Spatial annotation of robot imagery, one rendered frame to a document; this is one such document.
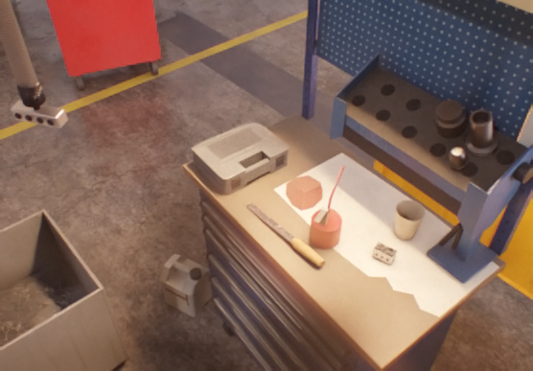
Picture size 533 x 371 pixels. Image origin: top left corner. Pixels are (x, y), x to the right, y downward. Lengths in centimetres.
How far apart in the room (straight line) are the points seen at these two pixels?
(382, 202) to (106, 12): 267
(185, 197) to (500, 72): 206
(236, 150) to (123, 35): 235
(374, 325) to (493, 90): 64
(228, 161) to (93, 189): 165
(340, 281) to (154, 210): 172
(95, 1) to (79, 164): 112
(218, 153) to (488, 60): 83
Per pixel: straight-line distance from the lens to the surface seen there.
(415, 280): 143
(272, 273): 150
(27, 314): 227
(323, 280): 138
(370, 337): 131
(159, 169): 318
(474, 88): 137
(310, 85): 181
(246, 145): 166
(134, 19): 383
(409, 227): 146
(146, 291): 258
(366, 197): 161
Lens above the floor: 206
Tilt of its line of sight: 42 degrees down
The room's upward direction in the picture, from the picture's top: straight up
